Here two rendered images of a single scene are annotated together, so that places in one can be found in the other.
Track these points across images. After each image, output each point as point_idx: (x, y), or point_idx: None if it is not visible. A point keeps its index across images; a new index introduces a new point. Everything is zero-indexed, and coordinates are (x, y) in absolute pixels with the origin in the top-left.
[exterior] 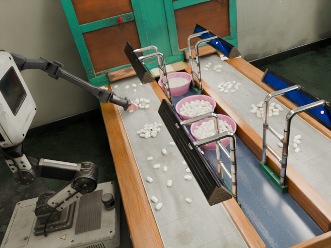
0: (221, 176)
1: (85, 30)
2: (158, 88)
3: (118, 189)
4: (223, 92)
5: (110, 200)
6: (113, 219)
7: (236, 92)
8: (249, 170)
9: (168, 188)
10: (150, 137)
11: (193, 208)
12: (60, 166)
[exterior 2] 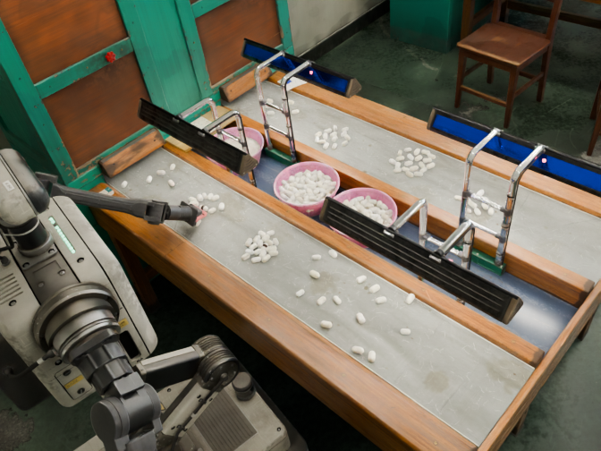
0: (423, 281)
1: (47, 91)
2: (215, 167)
3: None
4: (331, 148)
5: (250, 382)
6: (266, 409)
7: (350, 144)
8: None
9: (363, 327)
10: (270, 259)
11: (419, 339)
12: (173, 361)
